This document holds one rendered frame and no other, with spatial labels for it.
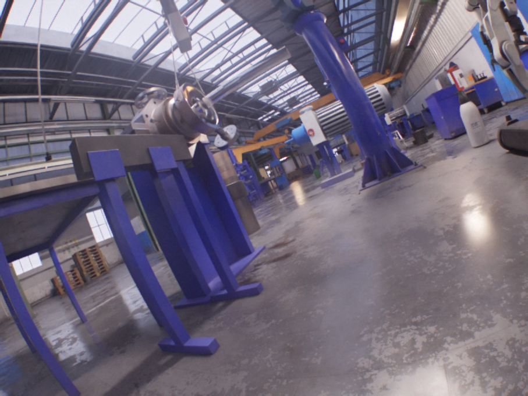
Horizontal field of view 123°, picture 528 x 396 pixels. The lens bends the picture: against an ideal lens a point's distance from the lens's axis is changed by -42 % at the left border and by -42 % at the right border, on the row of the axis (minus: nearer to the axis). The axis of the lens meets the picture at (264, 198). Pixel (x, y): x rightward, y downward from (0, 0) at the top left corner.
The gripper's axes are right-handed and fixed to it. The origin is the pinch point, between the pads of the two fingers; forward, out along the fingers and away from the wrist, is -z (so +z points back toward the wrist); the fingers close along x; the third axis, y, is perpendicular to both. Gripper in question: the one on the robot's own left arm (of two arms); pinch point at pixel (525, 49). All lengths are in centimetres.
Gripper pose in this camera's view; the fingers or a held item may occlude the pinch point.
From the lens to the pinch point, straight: 166.9
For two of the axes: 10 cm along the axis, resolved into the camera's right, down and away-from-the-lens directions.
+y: -5.0, 2.5, -8.3
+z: -2.5, -9.6, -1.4
